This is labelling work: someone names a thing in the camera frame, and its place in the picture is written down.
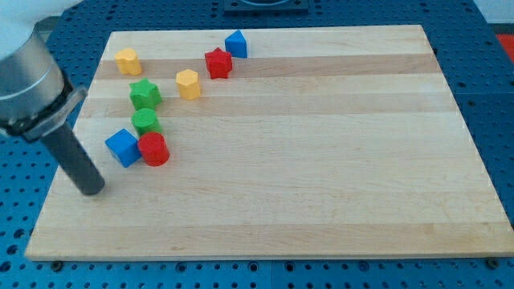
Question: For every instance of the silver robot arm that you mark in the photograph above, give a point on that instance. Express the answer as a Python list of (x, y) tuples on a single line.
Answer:
[(36, 96)]

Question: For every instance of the blue cube block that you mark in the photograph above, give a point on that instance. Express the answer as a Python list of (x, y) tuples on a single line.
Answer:
[(123, 147)]

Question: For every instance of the light wooden board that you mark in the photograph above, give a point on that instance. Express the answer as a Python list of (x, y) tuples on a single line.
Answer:
[(327, 142)]

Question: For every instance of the red star block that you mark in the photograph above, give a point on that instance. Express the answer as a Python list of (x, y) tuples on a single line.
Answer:
[(218, 63)]

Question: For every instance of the yellow hexagon block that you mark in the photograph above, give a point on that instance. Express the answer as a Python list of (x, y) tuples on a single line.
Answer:
[(188, 84)]

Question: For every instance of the blue triangle block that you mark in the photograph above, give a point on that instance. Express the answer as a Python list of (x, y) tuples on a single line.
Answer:
[(236, 44)]

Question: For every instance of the red cylinder block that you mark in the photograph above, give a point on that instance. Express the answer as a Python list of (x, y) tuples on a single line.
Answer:
[(153, 149)]

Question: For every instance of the green cylinder block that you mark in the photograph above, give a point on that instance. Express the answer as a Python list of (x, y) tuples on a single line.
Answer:
[(145, 120)]

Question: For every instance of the green star block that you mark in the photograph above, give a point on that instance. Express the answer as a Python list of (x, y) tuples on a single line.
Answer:
[(144, 94)]

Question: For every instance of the yellow heart block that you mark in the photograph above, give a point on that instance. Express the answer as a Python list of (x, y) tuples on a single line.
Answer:
[(127, 62)]

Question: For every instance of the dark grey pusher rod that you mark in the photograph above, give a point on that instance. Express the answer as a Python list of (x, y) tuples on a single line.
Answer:
[(64, 146)]

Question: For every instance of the red object at edge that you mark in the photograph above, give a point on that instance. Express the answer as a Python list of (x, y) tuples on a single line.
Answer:
[(507, 43)]

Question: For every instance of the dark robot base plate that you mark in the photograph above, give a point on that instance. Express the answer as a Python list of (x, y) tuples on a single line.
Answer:
[(264, 5)]

